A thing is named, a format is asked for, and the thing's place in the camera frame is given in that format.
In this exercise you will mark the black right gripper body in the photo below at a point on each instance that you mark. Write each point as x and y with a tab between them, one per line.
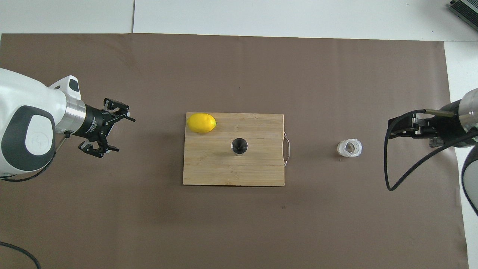
446	125

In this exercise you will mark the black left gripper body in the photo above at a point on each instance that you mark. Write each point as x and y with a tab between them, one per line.
93	123

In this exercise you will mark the clear textured glass cup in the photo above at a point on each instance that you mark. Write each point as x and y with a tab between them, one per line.
350	148

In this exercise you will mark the steel double jigger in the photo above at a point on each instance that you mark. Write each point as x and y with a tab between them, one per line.
239	146

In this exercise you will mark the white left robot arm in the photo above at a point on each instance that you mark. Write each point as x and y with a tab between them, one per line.
22	93

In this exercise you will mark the yellow lemon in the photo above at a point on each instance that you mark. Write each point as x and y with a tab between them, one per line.
201	123

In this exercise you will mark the wooden cutting board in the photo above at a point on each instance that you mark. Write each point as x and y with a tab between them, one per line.
209	168

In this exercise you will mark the grey ribbed device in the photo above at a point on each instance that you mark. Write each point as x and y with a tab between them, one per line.
466	7

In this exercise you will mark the brown paper table mat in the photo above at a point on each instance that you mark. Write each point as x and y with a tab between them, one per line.
261	74

